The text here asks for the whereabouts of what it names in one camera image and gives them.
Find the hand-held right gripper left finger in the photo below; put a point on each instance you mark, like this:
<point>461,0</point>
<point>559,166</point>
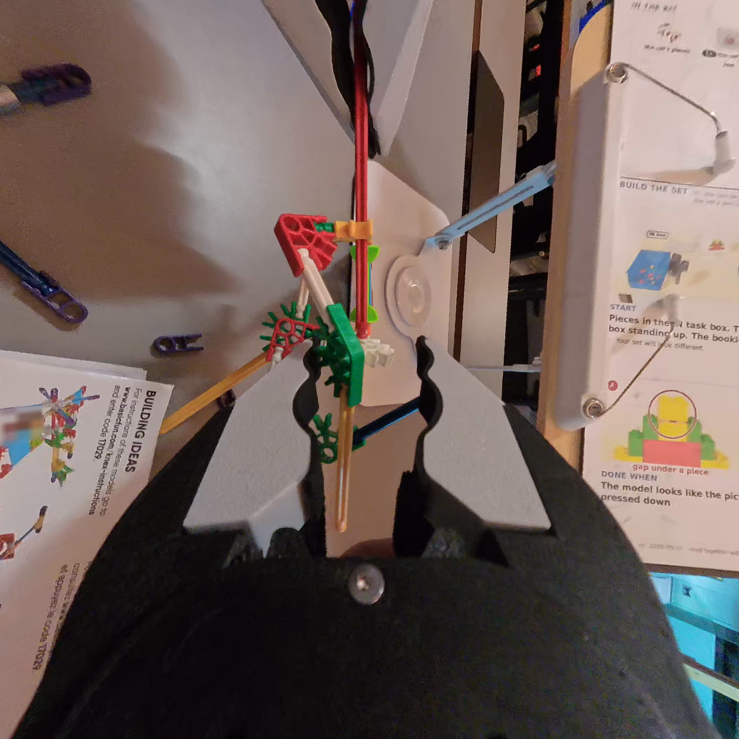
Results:
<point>260,462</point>

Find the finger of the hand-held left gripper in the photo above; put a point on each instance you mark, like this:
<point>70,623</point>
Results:
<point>404,46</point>
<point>306,34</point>

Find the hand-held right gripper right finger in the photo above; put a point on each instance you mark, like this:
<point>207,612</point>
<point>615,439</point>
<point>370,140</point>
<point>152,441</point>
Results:
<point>485,462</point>

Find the red toy rod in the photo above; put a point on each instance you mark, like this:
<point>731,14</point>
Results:
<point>361,173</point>

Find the colourful construction toy model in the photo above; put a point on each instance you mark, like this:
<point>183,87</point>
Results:
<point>306,236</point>

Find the illustrated toy leaflet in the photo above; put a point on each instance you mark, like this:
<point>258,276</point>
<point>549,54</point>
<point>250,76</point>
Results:
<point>115,462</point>

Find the white book stand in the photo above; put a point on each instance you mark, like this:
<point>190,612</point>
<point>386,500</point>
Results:
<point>404,202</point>

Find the white toy booklet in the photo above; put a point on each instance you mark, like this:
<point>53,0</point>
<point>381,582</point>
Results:
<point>86,362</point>

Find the blue rod cross assembly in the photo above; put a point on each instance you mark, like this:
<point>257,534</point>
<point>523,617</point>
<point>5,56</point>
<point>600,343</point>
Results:
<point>52,297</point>

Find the printed instruction sheet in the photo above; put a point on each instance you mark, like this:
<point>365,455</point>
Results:
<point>664,265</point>

